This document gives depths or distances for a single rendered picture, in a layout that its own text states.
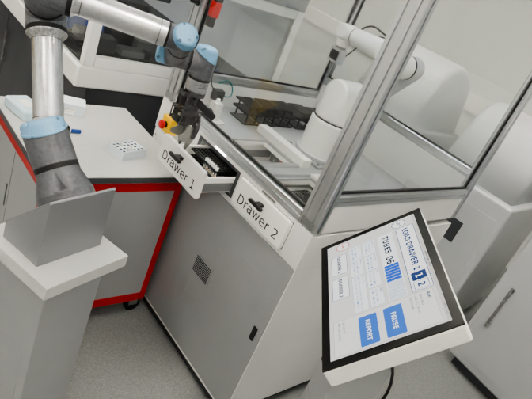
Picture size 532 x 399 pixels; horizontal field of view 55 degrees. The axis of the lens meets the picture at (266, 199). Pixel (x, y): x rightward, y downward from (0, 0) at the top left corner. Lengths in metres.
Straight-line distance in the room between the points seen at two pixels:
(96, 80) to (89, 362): 1.25
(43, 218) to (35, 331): 0.35
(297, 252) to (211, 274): 0.48
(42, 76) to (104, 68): 0.94
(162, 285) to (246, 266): 0.59
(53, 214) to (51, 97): 0.40
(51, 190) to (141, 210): 0.75
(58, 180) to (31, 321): 0.41
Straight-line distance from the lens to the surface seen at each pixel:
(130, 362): 2.33
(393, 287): 1.27
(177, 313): 2.32
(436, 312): 1.15
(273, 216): 1.75
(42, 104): 1.63
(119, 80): 2.61
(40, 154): 1.45
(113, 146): 2.09
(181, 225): 2.22
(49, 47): 1.67
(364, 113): 1.53
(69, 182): 1.42
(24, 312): 1.60
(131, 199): 2.06
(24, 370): 1.72
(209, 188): 1.88
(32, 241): 1.45
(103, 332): 2.42
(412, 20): 1.50
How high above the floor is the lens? 1.69
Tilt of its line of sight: 25 degrees down
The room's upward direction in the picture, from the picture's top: 24 degrees clockwise
